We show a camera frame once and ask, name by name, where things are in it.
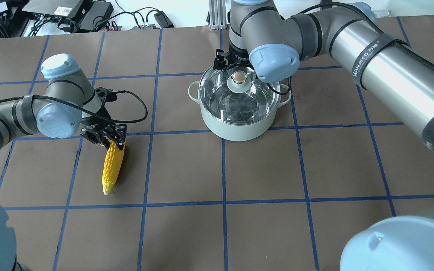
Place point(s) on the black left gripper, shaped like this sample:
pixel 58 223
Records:
pixel 95 123

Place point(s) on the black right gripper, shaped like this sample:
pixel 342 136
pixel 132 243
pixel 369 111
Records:
pixel 238 55

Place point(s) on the yellow corn cob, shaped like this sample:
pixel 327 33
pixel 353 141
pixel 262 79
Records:
pixel 112 165

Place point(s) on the glass pot lid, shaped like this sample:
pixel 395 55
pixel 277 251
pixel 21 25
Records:
pixel 236 96

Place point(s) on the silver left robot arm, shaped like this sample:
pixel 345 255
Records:
pixel 69 105

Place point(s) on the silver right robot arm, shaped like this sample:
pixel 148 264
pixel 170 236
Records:
pixel 378 62

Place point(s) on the pale green cooking pot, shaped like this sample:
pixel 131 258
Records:
pixel 241 132

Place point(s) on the black power adapter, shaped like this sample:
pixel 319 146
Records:
pixel 163 20

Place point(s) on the black electronics box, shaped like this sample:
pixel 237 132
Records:
pixel 70 10

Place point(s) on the aluminium frame post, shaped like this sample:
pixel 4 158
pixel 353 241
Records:
pixel 218 14

